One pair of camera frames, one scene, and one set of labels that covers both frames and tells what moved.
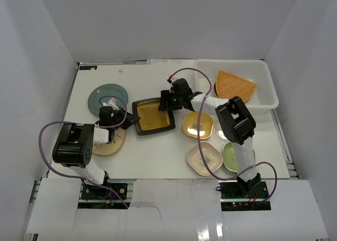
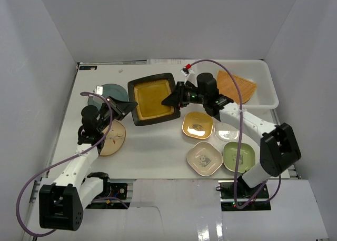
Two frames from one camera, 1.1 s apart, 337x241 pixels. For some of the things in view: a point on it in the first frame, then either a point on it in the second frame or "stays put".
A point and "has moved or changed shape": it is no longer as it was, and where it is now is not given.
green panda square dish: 230,157 stays put
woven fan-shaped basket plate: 228,86 stays put
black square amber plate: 152,120 has moved or changed shape
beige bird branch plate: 105,149 stays put
